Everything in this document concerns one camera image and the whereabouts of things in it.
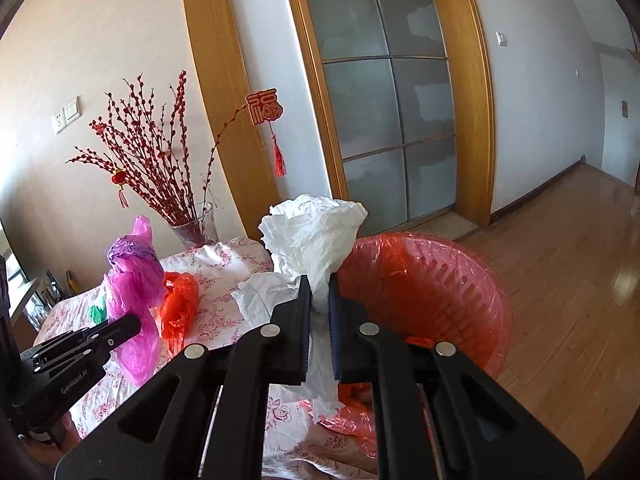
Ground red plastic bag small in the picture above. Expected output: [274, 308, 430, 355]
[156, 272, 200, 356]

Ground magenta purple plastic bag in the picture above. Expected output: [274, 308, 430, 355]
[103, 216, 165, 387]

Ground white paper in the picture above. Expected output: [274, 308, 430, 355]
[232, 194, 368, 419]

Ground pink trash basket with liner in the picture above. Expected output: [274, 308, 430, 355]
[299, 231, 514, 461]

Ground left hand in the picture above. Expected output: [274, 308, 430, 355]
[19, 410, 82, 466]

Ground green plastic bag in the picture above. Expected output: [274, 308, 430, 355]
[89, 302, 107, 325]

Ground dark wooden tv cabinet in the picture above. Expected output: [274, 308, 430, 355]
[0, 219, 42, 351]

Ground glass vase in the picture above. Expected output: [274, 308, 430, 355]
[171, 200, 219, 249]

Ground small red lantern ornament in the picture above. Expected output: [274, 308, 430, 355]
[111, 168, 129, 209]

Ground red berry branches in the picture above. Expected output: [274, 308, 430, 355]
[65, 69, 249, 226]

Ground red fu charm with tassel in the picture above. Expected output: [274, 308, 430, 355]
[245, 88, 286, 178]

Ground frosted glass sliding door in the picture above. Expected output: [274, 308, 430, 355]
[307, 0, 457, 236]

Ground white wall switch outlet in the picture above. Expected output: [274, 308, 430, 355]
[54, 96, 81, 133]

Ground small wall switch right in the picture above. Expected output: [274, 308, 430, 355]
[496, 32, 508, 47]

